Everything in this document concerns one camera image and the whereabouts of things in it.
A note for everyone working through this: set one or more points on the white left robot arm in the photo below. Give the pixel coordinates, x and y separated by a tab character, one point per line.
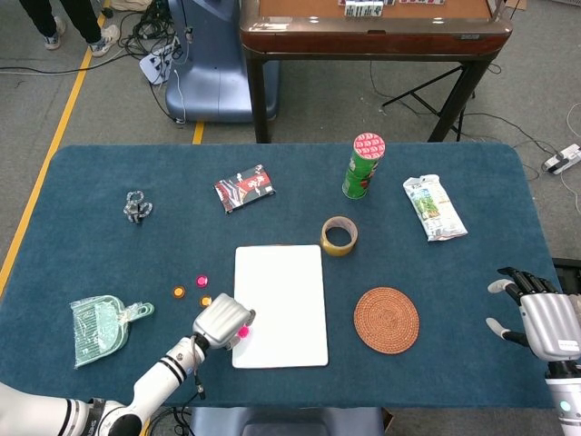
159	381

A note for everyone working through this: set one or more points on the green dustpan set in bag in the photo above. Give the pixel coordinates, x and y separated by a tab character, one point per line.
97	327

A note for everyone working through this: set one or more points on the round woven rattan coaster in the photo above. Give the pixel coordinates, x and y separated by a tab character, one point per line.
387	320

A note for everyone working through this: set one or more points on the white power strip black plug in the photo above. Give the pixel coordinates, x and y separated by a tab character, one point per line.
565	159

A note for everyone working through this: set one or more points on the white mahjong tile row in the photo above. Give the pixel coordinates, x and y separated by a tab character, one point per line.
363	10

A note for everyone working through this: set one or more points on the brown packing tape roll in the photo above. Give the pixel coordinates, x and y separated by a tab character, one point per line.
338	251

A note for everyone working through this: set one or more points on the white rectangular board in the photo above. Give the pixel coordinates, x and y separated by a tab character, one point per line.
290	295

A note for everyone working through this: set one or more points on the blue robot base column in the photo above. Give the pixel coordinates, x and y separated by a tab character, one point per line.
213	82

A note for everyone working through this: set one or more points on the pink button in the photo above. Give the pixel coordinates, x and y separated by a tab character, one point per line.
202	280
243	332

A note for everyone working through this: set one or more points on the orange button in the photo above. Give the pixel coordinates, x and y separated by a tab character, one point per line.
206	300
179	292

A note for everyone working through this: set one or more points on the white green snack bag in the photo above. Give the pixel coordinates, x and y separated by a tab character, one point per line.
431	209

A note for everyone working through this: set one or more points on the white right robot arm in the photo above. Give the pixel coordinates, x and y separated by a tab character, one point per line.
567	404

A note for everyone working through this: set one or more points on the blue grey robot chassis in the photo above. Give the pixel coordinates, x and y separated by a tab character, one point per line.
290	422

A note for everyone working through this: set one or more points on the brown mahjong table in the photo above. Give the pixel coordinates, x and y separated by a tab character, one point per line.
363	43

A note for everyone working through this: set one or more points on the green chip can red lid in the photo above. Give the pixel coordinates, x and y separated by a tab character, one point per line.
361	175

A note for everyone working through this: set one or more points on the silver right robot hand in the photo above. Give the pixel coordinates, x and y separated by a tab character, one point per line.
554	324

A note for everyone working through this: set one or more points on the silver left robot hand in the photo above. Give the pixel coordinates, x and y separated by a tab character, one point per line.
220	322

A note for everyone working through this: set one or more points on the person in black trousers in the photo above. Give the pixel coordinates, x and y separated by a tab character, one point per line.
81	18

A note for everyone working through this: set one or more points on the white power strip with plugs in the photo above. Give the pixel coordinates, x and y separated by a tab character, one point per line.
152	68

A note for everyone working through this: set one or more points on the blue table cloth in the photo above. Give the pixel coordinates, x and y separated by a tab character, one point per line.
181	240

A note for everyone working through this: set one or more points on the red black snack packet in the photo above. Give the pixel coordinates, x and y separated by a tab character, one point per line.
245	188

